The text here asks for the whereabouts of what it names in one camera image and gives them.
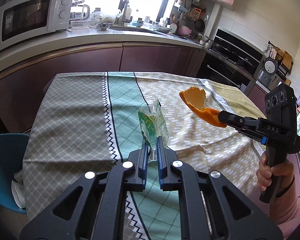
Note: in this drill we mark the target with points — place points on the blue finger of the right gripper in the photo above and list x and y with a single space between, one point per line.
244 125

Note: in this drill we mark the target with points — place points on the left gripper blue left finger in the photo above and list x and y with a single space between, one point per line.
93 207

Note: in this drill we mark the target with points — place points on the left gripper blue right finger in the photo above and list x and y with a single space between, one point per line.
211 207

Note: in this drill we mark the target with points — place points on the orange peel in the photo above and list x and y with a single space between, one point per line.
194 98

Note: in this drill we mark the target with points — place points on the green clear plastic wrapper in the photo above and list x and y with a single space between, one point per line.
153 125

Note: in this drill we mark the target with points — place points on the pink forearm sleeve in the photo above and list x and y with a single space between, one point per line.
286 208

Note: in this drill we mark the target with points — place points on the teal trash bin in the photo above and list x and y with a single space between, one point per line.
12 150

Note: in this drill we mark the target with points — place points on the kitchen counter with cabinets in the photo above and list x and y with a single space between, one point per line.
26 68

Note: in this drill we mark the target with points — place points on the kitchen faucet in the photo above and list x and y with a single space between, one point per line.
123 19

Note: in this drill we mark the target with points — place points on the person's right hand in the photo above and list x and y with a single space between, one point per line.
265 173

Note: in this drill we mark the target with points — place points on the yellow towel cloth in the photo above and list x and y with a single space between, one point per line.
231 99

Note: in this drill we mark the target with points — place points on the white rice cooker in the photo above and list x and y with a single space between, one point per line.
268 75

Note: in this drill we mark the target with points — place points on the black built-in oven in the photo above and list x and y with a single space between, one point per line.
231 60

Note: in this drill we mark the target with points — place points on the patterned tablecloth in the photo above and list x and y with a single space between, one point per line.
88 123

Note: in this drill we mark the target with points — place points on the black frying pan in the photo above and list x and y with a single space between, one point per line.
200 25

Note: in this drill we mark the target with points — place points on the pink basin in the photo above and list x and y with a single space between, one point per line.
184 31

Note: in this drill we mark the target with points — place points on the small patterned bowl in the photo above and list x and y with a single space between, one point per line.
104 26

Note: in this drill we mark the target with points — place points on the glass electric kettle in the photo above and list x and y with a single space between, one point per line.
79 11

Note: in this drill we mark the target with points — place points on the white microwave oven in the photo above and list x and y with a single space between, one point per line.
24 19

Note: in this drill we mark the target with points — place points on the window frame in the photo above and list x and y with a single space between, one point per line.
127 0

